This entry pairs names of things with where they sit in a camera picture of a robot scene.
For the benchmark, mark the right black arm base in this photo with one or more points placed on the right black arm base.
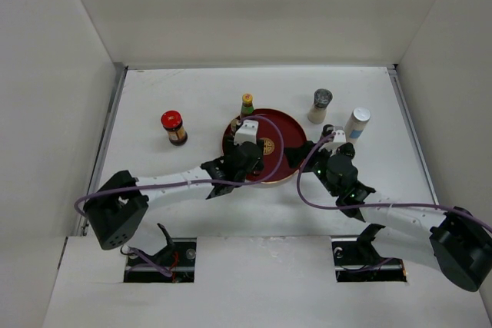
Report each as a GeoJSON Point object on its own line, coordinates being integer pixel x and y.
{"type": "Point", "coordinates": [357, 261]}

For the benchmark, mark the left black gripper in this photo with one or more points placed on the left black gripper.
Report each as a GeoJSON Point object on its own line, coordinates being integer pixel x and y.
{"type": "Point", "coordinates": [256, 167]}

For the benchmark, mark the white blue cylinder shaker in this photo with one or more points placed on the white blue cylinder shaker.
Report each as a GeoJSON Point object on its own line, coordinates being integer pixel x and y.
{"type": "Point", "coordinates": [356, 124]}

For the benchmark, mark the small yellow label bottle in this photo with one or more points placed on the small yellow label bottle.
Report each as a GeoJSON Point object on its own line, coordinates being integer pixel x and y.
{"type": "Point", "coordinates": [234, 126]}

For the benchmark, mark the grey cap salt grinder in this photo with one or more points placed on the grey cap salt grinder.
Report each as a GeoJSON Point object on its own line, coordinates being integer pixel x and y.
{"type": "Point", "coordinates": [322, 98]}

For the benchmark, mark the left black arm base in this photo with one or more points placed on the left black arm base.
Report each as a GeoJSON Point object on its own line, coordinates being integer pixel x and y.
{"type": "Point", "coordinates": [173, 263]}

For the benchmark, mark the red round tray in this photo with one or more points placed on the red round tray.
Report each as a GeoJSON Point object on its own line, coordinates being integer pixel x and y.
{"type": "Point", "coordinates": [293, 135]}

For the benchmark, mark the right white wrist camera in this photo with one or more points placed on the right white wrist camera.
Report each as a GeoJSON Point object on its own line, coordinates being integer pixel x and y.
{"type": "Point", "coordinates": [338, 139]}

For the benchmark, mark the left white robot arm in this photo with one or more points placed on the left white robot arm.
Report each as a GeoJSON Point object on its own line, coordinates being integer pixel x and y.
{"type": "Point", "coordinates": [117, 209]}

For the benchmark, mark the green label sauce bottle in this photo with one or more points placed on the green label sauce bottle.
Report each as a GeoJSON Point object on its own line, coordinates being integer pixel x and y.
{"type": "Point", "coordinates": [247, 107]}

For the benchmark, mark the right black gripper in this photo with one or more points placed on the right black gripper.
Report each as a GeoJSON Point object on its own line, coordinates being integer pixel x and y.
{"type": "Point", "coordinates": [295, 154]}

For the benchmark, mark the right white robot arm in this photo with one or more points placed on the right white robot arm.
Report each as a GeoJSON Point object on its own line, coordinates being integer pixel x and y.
{"type": "Point", "coordinates": [450, 240]}

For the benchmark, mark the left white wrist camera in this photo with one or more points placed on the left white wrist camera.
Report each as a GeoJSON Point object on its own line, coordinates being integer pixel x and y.
{"type": "Point", "coordinates": [246, 131]}

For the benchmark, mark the red lid sauce jar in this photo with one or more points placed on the red lid sauce jar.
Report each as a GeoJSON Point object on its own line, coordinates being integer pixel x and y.
{"type": "Point", "coordinates": [172, 122]}

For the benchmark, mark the black cap pepper bottle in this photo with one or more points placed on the black cap pepper bottle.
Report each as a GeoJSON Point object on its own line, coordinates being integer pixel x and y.
{"type": "Point", "coordinates": [347, 150]}

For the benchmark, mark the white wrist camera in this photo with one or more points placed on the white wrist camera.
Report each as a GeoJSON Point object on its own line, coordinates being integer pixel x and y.
{"type": "Point", "coordinates": [338, 139]}
{"type": "Point", "coordinates": [246, 131]}

